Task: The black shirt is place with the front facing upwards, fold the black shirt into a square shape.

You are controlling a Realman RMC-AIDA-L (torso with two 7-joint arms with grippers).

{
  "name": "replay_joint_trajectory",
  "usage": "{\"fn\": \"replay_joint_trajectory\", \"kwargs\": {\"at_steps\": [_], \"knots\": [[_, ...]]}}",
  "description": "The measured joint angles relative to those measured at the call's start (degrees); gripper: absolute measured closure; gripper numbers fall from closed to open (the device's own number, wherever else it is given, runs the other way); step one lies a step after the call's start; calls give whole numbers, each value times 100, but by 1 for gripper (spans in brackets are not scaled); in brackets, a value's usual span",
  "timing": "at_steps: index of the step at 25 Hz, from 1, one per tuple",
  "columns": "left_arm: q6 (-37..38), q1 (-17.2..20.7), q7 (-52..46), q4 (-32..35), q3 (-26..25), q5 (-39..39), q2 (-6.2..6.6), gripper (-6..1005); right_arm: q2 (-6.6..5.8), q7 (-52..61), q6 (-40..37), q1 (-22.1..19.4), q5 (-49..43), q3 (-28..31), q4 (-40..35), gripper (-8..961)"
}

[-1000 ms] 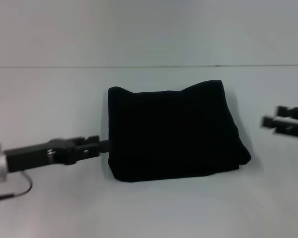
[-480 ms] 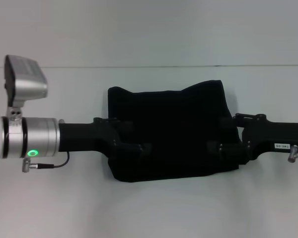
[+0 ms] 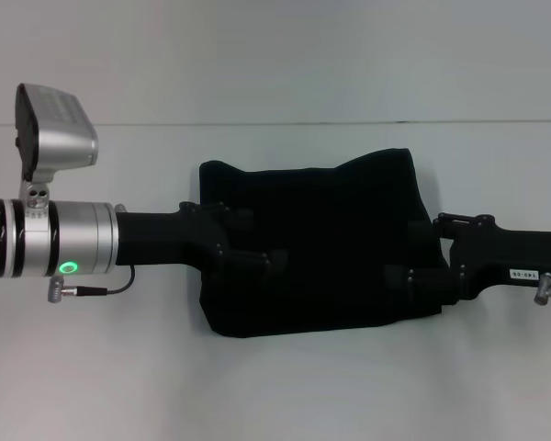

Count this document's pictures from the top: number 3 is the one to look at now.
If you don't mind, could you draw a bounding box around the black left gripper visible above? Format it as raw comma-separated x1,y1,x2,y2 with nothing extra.
114,200,288,277

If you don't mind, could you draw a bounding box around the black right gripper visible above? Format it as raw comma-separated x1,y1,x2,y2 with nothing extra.
382,211,551,305

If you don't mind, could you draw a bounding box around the black t-shirt with FREE print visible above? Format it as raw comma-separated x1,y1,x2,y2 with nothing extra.
197,147,444,341

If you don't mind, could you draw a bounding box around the right arm cable with plug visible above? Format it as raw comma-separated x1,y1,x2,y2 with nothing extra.
532,271,551,306

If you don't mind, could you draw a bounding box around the dark left arm cable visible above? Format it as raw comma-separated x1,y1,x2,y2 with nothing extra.
48,264,137,305

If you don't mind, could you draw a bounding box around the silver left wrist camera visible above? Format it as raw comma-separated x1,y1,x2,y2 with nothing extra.
14,82,100,217

